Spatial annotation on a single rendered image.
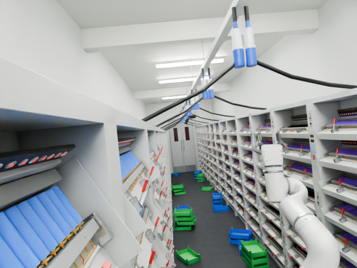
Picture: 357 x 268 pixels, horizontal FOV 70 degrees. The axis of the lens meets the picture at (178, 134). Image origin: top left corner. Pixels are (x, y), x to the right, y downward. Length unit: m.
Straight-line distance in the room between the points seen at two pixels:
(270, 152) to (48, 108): 1.10
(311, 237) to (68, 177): 0.78
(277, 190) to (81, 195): 0.94
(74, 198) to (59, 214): 0.09
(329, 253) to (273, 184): 0.38
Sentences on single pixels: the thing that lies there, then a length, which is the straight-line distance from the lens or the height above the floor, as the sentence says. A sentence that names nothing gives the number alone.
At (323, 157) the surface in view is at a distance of 2.15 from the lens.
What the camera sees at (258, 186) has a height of 0.85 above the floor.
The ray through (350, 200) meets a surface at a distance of 1.94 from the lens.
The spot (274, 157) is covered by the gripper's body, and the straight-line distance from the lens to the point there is 1.26.
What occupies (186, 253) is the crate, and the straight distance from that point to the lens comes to 3.79.
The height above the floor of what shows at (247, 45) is 2.12.
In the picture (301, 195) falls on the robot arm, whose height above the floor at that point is 1.36.
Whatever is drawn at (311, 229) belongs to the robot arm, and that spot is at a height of 1.30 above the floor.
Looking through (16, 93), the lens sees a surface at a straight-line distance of 0.21.
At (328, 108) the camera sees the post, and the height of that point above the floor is 1.72.
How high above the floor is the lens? 1.66
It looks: 1 degrees down
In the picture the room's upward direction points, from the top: 6 degrees counter-clockwise
